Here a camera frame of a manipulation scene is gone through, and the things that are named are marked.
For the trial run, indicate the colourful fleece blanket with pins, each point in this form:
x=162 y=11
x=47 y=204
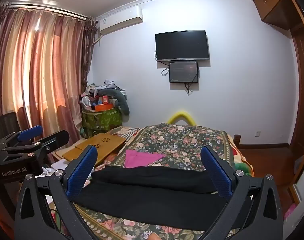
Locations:
x=240 y=155

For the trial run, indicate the floral bed blanket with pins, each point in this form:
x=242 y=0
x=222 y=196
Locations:
x=182 y=140

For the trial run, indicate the white air conditioner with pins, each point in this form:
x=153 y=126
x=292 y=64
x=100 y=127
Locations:
x=119 y=21

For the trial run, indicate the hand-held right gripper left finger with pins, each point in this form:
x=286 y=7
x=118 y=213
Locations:
x=80 y=173

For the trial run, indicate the pink curtain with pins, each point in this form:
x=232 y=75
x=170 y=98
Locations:
x=41 y=75

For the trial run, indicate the black wall television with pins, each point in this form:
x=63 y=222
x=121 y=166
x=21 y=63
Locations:
x=182 y=45

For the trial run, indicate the wooden bed post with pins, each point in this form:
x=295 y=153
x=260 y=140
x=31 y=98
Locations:
x=237 y=140

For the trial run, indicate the orange box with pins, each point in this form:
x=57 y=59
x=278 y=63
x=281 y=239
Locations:
x=103 y=108

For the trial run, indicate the yellow foam tube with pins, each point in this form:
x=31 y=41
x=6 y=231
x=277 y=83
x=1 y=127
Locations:
x=180 y=113

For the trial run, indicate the green storage box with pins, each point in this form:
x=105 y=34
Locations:
x=102 y=122

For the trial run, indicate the wooden wall cabinet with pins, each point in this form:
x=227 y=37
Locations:
x=272 y=0

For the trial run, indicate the black pants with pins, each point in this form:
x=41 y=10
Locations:
x=147 y=195

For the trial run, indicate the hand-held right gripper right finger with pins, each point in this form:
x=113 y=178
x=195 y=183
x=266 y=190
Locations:
x=218 y=173

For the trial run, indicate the striped cloth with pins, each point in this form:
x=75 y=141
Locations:
x=125 y=132

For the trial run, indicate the white wall outlet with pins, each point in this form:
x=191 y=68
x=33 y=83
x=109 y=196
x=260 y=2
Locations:
x=258 y=133

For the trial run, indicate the pile of clothes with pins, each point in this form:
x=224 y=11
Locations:
x=99 y=87

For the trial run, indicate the grey plush pillow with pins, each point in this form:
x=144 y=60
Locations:
x=122 y=102

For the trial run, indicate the black mesh chair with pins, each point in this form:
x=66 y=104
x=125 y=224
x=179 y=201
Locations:
x=5 y=125

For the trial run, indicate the wooden door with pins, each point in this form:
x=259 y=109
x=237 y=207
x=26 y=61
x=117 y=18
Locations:
x=303 y=92

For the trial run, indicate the pink cloth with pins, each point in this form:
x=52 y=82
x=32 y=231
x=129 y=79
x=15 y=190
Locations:
x=139 y=158

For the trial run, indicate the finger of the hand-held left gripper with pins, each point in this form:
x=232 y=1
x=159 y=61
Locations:
x=29 y=132
x=54 y=140

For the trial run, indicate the small black monitor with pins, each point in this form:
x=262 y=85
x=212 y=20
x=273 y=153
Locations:
x=183 y=72

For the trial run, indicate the wooden lap desk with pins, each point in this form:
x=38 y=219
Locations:
x=102 y=143

